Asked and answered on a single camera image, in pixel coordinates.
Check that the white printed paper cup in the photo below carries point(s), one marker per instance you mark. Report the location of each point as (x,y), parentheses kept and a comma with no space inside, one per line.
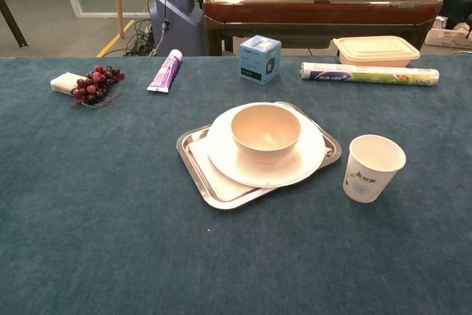
(368,178)

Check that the silver metal tray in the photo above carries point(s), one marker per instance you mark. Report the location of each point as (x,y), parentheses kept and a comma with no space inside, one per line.
(225,202)

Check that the beige round bowl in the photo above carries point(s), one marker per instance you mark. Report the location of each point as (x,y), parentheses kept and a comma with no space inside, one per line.
(265,130)

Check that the white round plate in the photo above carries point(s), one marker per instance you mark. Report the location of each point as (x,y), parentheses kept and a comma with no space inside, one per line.
(306,160)

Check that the light blue cardboard box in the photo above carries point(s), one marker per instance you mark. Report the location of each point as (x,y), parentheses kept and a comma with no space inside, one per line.
(254,60)

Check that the purple white toothpaste tube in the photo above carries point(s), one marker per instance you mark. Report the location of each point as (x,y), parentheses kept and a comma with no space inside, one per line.
(166,71)

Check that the purple machine base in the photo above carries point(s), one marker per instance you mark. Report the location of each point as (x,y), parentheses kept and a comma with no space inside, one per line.
(177,23)

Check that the cling film roll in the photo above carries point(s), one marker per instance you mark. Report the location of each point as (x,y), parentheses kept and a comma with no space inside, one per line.
(368,74)

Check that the blue table cloth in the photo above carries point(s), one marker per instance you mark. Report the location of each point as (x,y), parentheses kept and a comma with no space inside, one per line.
(110,219)

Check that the brown mahjong table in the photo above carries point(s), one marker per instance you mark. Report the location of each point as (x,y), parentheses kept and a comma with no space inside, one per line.
(313,9)

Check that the red grape bunch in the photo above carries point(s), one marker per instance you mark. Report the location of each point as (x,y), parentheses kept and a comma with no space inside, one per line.
(96,78)

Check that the beige lidded food container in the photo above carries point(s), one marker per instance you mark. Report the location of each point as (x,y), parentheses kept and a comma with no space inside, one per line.
(372,51)

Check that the white tissue pack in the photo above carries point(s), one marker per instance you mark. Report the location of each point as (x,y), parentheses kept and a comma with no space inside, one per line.
(64,82)

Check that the white plastic basket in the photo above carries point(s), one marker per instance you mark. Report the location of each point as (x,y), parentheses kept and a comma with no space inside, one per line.
(448,37)

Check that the black table leg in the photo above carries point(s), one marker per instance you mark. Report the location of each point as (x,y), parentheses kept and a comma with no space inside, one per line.
(13,23)

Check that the black bag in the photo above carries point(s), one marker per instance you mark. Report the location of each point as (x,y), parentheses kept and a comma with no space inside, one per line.
(457,3)

